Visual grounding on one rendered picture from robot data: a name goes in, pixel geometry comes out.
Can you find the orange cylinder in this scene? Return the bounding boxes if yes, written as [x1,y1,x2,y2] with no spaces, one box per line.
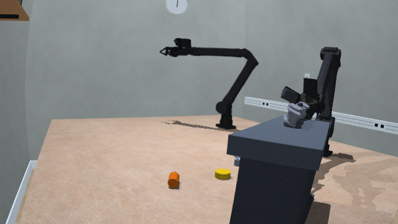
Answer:
[168,171,180,188]

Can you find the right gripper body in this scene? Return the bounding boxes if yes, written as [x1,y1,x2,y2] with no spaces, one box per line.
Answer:
[166,47,180,57]

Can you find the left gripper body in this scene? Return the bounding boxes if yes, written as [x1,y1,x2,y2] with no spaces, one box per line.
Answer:
[304,89,320,117]

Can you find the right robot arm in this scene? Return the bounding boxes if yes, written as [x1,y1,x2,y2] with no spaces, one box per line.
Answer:
[172,38,259,129]

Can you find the yellow short cylinder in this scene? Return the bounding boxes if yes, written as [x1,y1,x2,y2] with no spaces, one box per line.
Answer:
[215,169,231,180]

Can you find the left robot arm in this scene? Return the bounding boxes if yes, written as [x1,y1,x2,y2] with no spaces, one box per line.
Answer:
[281,47,341,157]

